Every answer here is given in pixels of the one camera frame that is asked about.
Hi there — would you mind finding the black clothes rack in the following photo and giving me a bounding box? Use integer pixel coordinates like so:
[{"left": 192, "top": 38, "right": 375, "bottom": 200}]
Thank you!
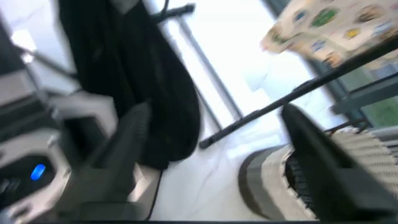
[{"left": 152, "top": 2, "right": 398, "bottom": 150}]

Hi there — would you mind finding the black garment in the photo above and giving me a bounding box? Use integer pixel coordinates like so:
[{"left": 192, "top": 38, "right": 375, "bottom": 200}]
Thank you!
[{"left": 57, "top": 0, "right": 201, "bottom": 170}]

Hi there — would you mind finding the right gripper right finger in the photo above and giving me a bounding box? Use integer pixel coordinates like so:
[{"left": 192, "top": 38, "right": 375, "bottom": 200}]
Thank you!
[{"left": 281, "top": 104, "right": 398, "bottom": 220}]

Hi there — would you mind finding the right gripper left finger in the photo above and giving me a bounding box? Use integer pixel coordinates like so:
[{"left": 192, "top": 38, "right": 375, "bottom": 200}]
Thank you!
[{"left": 58, "top": 101, "right": 153, "bottom": 220}]

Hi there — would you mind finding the window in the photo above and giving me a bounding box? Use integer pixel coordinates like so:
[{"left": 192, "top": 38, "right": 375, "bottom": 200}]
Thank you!
[{"left": 261, "top": 0, "right": 398, "bottom": 128}]

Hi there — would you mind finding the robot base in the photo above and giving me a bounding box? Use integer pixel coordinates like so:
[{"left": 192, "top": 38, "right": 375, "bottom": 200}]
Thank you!
[{"left": 0, "top": 12, "right": 159, "bottom": 224}]

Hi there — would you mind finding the white laundry basket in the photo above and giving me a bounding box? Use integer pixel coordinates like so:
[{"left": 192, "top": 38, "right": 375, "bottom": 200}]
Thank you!
[{"left": 238, "top": 126, "right": 398, "bottom": 222}]

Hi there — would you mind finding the cream printed garment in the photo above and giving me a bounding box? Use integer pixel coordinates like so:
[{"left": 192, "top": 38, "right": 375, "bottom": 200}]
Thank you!
[{"left": 260, "top": 0, "right": 398, "bottom": 69}]

